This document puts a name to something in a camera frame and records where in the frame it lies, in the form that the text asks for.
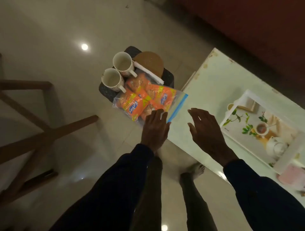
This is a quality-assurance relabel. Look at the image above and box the person's right hand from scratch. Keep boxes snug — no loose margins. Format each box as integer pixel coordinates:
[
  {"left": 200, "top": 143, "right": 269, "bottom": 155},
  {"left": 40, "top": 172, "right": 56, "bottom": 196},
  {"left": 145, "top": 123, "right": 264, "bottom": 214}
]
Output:
[{"left": 187, "top": 108, "right": 240, "bottom": 167}]

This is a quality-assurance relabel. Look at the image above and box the person's left hand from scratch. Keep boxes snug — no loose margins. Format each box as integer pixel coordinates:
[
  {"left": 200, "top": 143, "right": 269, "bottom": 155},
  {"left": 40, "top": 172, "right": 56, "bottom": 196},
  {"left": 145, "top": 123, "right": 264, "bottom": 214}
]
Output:
[{"left": 140, "top": 109, "right": 171, "bottom": 154}]

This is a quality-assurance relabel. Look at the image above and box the orange snack packet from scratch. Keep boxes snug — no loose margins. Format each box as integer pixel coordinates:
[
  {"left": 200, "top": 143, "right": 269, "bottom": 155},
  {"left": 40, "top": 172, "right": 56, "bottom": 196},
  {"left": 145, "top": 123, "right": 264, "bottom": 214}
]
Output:
[
  {"left": 145, "top": 83, "right": 177, "bottom": 111},
  {"left": 125, "top": 73, "right": 151, "bottom": 95},
  {"left": 140, "top": 102, "right": 160, "bottom": 121},
  {"left": 118, "top": 89, "right": 143, "bottom": 121}
]

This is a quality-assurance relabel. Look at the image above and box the white printed tray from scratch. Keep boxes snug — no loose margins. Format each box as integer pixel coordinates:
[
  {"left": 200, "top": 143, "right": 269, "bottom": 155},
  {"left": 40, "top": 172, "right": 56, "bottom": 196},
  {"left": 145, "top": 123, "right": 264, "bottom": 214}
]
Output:
[{"left": 220, "top": 89, "right": 305, "bottom": 175}]

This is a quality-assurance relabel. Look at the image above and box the clear blue-sealed zip bag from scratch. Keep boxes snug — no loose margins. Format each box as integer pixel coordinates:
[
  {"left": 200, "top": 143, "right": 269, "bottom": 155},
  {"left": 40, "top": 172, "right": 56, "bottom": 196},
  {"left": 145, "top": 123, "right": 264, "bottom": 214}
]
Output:
[{"left": 112, "top": 69, "right": 189, "bottom": 124}]

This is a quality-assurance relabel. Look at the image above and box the white napkin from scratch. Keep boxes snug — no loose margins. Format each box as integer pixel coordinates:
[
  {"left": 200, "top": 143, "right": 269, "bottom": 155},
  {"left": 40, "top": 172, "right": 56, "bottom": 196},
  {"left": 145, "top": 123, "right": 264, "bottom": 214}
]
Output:
[{"left": 133, "top": 61, "right": 165, "bottom": 85}]

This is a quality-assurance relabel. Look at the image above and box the white floral mug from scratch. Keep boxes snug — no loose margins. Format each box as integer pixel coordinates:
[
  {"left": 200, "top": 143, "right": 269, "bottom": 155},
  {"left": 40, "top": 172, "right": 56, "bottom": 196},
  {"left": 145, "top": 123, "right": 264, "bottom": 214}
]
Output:
[
  {"left": 101, "top": 68, "right": 127, "bottom": 94},
  {"left": 112, "top": 51, "right": 138, "bottom": 78}
]

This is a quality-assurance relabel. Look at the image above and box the person's right forearm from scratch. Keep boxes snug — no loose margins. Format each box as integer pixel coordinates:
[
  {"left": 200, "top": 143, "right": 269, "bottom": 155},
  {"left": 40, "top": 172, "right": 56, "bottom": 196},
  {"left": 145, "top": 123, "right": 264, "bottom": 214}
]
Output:
[{"left": 223, "top": 159, "right": 305, "bottom": 231}]

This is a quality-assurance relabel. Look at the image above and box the person's left forearm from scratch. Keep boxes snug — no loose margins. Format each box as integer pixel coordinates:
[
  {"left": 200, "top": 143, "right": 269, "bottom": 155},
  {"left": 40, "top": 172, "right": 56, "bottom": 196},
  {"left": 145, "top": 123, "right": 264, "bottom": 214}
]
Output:
[{"left": 49, "top": 143, "right": 155, "bottom": 231}]

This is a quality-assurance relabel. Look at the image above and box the person's right leg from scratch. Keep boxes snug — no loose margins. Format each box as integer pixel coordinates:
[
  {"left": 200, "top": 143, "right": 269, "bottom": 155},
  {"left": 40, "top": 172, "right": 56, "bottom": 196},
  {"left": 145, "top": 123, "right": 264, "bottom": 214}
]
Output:
[{"left": 180, "top": 163, "right": 219, "bottom": 231}]

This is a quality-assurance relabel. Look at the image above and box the person's leg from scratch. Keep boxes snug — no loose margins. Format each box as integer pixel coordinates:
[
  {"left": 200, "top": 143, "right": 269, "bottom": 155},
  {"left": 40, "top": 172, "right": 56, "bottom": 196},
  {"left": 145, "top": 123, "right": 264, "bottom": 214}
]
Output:
[
  {"left": 130, "top": 156, "right": 164, "bottom": 231},
  {"left": 180, "top": 163, "right": 219, "bottom": 231}
]

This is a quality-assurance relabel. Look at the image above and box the person's left leg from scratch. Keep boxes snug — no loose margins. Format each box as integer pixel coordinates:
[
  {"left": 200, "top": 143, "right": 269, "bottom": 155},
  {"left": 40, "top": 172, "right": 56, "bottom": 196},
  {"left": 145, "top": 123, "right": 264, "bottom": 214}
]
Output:
[{"left": 130, "top": 156, "right": 164, "bottom": 231}]

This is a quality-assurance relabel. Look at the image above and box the dark grey plastic stool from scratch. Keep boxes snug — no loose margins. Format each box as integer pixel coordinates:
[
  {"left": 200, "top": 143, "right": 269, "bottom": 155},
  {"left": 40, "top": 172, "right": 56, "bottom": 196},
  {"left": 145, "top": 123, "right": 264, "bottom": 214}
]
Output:
[{"left": 99, "top": 46, "right": 175, "bottom": 103}]

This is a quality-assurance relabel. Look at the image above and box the round brown wooden board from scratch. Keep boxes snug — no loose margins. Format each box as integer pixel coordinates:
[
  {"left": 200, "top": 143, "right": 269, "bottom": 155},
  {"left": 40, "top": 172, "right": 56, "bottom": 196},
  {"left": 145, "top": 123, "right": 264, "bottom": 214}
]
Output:
[{"left": 132, "top": 51, "right": 164, "bottom": 79}]

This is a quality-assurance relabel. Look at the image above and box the pink lidded plastic container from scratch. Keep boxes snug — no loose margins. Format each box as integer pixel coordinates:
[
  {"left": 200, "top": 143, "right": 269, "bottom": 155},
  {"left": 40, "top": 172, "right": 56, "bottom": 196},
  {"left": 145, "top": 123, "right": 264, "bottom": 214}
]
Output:
[{"left": 277, "top": 164, "right": 305, "bottom": 191}]

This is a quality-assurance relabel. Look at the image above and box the red fabric sofa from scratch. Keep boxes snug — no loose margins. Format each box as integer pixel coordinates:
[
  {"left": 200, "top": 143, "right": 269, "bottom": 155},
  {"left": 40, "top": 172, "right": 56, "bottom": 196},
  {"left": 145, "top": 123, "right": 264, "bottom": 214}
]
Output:
[{"left": 174, "top": 0, "right": 305, "bottom": 84}]

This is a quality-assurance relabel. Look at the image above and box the wooden chair frame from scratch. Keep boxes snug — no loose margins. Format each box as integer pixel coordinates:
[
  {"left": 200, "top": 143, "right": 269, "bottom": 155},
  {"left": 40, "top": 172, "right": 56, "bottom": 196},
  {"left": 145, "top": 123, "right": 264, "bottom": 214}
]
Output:
[{"left": 0, "top": 53, "right": 99, "bottom": 208}]

